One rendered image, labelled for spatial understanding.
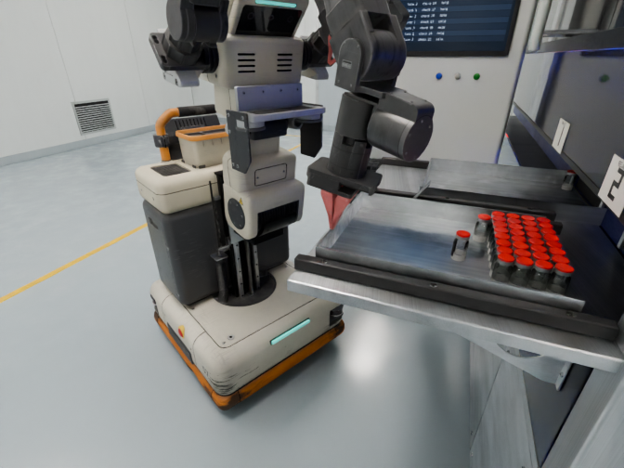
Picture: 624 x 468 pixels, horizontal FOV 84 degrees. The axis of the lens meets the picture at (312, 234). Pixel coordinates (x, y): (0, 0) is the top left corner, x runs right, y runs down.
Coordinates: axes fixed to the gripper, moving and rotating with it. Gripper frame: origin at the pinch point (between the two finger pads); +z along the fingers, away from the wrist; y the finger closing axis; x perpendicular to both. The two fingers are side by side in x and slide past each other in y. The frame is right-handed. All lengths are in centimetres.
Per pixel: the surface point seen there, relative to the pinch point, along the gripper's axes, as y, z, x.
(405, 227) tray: 10.9, 2.8, 12.3
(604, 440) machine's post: 40.2, 8.0, -12.9
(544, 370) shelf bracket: 37.0, 11.0, -1.6
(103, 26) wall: -483, 34, 379
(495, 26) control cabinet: 16, -35, 90
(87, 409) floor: -74, 109, -2
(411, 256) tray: 13.4, 2.2, 2.0
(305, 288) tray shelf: 0.7, 5.3, -11.1
